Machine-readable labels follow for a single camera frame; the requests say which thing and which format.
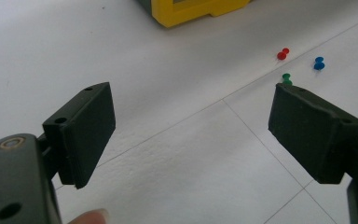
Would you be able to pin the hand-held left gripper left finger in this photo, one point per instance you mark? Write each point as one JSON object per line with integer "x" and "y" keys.
{"x": 87, "y": 133}

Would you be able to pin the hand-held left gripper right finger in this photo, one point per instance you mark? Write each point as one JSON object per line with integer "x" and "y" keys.
{"x": 313, "y": 133}

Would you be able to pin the green pushpin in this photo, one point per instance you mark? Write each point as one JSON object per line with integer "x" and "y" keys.
{"x": 286, "y": 76}

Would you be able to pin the blue pushpin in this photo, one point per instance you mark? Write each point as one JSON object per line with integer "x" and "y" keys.
{"x": 319, "y": 65}

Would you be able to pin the red pushpin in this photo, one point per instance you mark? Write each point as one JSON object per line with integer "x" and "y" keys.
{"x": 281, "y": 56}

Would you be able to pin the yellow black organizer box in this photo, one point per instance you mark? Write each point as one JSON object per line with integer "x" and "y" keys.
{"x": 180, "y": 14}

